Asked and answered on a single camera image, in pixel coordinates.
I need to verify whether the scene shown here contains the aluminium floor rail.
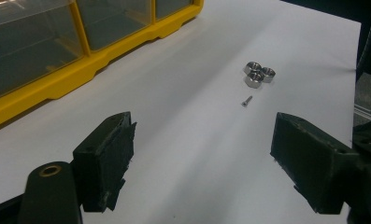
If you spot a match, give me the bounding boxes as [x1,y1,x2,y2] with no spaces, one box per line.
[353,104,371,122]

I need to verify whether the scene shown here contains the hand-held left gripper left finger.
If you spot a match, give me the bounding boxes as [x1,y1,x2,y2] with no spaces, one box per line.
[72,111,137,214]

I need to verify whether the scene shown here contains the small silver screw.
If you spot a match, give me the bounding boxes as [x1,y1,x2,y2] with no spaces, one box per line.
[240,94,254,108]

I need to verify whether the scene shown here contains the grid of clear drawers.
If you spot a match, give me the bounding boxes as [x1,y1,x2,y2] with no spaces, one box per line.
[0,0,195,103]

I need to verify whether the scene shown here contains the silver hex nut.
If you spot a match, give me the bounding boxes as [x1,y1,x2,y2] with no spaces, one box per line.
[244,72,265,90]
[243,61,263,76]
[260,66,277,84]

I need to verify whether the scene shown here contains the yellow black organizer case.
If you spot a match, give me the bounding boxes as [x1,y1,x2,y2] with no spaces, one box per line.
[0,0,205,132]

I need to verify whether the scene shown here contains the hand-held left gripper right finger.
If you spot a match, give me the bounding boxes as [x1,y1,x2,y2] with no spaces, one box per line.
[269,111,362,216]

